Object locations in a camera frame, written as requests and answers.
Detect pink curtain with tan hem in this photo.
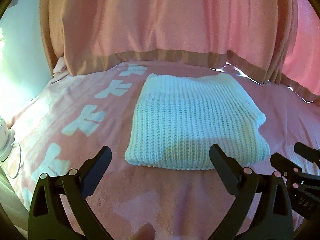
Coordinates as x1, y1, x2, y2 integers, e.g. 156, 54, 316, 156
40, 0, 319, 103

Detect white red black knit sweater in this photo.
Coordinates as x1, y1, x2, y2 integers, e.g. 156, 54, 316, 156
125, 73, 270, 170

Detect pink patterned bed blanket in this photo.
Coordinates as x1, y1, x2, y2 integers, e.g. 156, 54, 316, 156
11, 61, 319, 239

